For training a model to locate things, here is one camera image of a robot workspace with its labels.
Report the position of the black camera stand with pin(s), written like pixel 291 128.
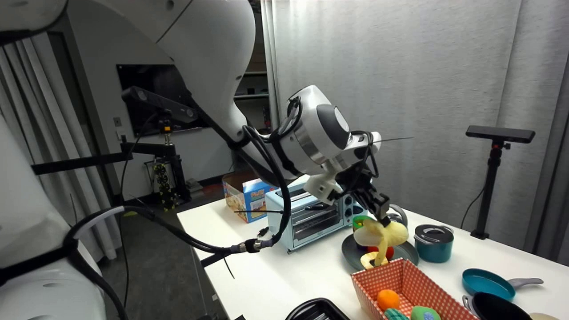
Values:
pixel 169 160
pixel 489 189

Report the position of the brown cardboard box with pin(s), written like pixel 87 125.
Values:
pixel 231 192

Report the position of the green round plush toy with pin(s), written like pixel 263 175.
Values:
pixel 425 313

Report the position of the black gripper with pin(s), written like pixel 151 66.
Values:
pixel 357 180

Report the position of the black toy pan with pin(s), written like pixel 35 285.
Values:
pixel 498 308

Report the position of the grey curtain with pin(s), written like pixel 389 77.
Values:
pixel 414 89

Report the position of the white pleated blinds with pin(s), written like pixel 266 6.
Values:
pixel 35 118

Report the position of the teal plush toy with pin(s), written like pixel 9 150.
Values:
pixel 393 315

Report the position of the orange round toy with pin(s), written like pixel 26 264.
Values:
pixel 387 299

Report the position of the background shelf unit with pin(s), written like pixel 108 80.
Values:
pixel 254 77

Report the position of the teal toy pan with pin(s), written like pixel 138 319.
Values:
pixel 489 283

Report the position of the black grill tray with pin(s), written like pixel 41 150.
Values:
pixel 316 310

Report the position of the red checked basket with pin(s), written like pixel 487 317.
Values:
pixel 419 283

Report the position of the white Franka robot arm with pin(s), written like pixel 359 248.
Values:
pixel 206 47

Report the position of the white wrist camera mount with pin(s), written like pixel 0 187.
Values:
pixel 322 185

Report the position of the blue white carton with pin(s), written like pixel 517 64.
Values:
pixel 256 198

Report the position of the light blue toaster oven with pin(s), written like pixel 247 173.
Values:
pixel 307 219

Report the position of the teal toy kettle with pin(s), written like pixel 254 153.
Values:
pixel 400 214

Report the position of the black flat strip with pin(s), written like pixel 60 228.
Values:
pixel 210 260

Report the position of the teal pot with lid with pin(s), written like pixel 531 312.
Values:
pixel 434 242

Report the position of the yellow banana plush toy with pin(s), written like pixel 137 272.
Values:
pixel 391 235

